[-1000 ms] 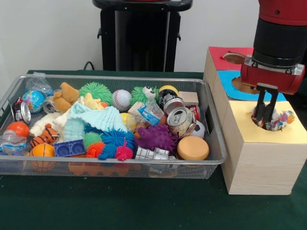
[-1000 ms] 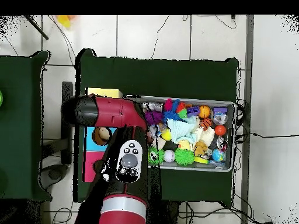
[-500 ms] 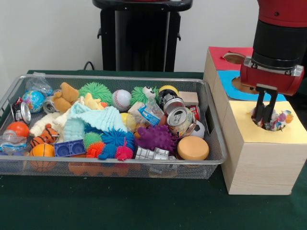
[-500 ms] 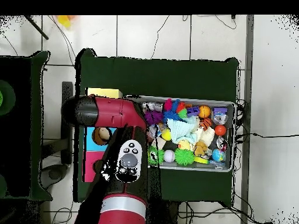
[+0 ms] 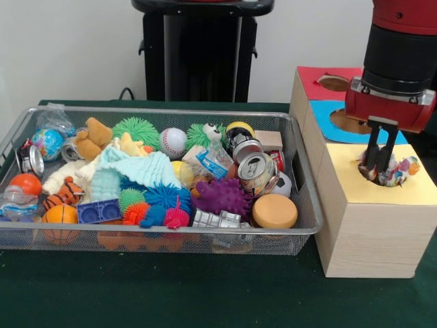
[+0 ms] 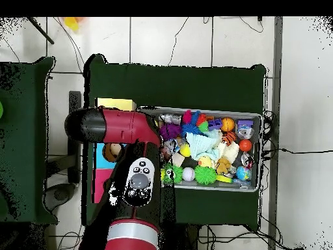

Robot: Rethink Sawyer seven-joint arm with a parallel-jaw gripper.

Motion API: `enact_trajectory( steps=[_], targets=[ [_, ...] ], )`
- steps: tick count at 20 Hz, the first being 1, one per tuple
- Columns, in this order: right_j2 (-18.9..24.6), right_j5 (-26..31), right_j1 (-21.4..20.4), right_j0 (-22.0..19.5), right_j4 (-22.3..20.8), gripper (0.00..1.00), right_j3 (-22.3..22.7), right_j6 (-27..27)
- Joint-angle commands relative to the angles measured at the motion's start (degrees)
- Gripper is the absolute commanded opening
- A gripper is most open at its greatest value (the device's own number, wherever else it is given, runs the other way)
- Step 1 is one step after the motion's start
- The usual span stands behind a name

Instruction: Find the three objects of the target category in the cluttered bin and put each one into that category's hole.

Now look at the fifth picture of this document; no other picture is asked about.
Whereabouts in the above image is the orange ball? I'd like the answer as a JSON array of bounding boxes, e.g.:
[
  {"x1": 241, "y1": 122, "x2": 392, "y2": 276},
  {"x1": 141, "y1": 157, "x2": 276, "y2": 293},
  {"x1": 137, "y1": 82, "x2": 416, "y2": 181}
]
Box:
[{"x1": 9, "y1": 173, "x2": 43, "y2": 197}]

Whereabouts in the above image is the green spiky toy with eyes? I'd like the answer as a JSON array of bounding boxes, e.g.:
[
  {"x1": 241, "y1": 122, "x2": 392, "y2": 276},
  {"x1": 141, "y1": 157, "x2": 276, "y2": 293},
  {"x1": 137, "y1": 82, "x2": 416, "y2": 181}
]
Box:
[{"x1": 186, "y1": 122, "x2": 229, "y2": 150}]

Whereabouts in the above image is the shallow mesh bin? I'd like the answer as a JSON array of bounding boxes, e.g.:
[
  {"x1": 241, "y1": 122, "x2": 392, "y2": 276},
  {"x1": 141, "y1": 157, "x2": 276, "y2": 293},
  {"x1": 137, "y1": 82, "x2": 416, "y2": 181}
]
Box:
[{"x1": 0, "y1": 105, "x2": 324, "y2": 256}]

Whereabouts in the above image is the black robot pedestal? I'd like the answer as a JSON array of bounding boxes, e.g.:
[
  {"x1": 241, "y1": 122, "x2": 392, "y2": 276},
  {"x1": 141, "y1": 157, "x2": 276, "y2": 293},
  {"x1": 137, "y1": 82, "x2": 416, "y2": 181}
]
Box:
[{"x1": 131, "y1": 0, "x2": 276, "y2": 103}]

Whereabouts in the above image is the crushed drink can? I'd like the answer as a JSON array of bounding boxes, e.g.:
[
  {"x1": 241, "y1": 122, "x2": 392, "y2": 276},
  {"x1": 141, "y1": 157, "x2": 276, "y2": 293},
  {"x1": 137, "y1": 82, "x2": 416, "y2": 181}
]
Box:
[{"x1": 237, "y1": 152, "x2": 279, "y2": 195}]

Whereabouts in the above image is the blue spiky ball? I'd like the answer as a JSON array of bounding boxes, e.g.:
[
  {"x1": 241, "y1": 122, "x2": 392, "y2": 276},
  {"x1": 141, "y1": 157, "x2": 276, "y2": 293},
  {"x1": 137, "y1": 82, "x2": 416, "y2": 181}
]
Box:
[{"x1": 121, "y1": 180, "x2": 192, "y2": 219}]

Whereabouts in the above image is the light blue knitted cloth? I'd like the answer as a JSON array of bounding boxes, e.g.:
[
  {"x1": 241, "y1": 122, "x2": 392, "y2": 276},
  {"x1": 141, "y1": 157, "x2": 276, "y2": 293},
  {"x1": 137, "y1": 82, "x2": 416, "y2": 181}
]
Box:
[{"x1": 90, "y1": 145, "x2": 182, "y2": 202}]

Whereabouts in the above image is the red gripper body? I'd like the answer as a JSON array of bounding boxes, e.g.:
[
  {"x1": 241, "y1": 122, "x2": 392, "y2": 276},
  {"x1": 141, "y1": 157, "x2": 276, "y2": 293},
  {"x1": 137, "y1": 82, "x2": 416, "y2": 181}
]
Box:
[{"x1": 343, "y1": 89, "x2": 437, "y2": 135}]

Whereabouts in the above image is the white baseball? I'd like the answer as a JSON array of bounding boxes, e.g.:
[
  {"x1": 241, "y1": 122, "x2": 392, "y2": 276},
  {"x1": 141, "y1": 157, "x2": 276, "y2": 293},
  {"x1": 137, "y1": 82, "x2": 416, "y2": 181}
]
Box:
[{"x1": 158, "y1": 127, "x2": 188, "y2": 159}]

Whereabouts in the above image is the dark green tablecloth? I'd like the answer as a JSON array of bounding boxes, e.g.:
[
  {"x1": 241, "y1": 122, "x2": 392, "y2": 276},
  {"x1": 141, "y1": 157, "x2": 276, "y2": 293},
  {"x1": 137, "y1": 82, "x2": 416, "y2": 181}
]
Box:
[{"x1": 0, "y1": 98, "x2": 437, "y2": 328}]

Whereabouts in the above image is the tiger plush toy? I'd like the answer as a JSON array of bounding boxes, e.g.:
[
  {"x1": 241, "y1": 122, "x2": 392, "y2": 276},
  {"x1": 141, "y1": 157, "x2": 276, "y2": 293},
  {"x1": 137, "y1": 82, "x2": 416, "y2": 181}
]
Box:
[{"x1": 44, "y1": 176, "x2": 86, "y2": 210}]

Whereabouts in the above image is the small globe ball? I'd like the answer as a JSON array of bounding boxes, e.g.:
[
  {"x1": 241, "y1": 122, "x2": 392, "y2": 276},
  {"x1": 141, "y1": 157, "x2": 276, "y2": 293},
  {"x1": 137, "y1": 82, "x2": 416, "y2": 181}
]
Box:
[{"x1": 31, "y1": 128, "x2": 65, "y2": 162}]

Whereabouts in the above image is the green spiky ball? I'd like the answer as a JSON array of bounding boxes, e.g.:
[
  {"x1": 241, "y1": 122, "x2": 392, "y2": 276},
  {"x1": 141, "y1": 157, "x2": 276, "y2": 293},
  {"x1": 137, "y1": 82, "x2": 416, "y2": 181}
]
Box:
[{"x1": 111, "y1": 116, "x2": 160, "y2": 151}]

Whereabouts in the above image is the brown teddy bear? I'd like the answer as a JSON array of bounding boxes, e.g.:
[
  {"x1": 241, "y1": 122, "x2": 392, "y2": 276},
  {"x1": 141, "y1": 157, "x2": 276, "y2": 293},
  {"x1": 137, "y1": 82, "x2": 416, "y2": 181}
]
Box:
[{"x1": 73, "y1": 117, "x2": 113, "y2": 161}]

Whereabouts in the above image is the small basketball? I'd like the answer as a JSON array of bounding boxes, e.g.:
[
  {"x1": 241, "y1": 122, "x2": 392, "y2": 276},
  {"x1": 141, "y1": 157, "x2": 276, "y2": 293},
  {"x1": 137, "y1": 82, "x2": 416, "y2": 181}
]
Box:
[{"x1": 41, "y1": 204, "x2": 81, "y2": 245}]

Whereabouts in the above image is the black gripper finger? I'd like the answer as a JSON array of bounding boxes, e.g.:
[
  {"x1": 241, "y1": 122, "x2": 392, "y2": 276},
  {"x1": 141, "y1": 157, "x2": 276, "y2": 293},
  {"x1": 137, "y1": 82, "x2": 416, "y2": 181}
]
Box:
[
  {"x1": 377, "y1": 128, "x2": 399, "y2": 175},
  {"x1": 365, "y1": 124, "x2": 380, "y2": 172}
]

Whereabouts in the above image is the small patterned cloth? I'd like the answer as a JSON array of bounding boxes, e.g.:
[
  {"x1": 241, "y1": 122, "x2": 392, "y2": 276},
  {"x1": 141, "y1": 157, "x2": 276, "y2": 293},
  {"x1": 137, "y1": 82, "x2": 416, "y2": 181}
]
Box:
[{"x1": 356, "y1": 152, "x2": 421, "y2": 188}]

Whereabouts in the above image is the orange round sponge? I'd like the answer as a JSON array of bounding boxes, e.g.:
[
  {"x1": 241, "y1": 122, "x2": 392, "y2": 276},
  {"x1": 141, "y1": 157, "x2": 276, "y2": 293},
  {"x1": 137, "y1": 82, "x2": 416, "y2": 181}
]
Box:
[{"x1": 251, "y1": 193, "x2": 299, "y2": 229}]

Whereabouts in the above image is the purple spiky ball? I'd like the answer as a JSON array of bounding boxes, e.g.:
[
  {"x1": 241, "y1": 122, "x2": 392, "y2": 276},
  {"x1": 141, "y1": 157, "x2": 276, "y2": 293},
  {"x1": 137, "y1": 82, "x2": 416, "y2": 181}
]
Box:
[{"x1": 191, "y1": 177, "x2": 253, "y2": 218}]

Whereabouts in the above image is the wooden box with three holes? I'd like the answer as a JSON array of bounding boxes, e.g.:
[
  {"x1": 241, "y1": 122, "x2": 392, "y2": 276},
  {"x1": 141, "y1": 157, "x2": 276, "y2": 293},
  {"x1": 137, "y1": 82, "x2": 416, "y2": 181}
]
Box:
[{"x1": 289, "y1": 66, "x2": 437, "y2": 279}]

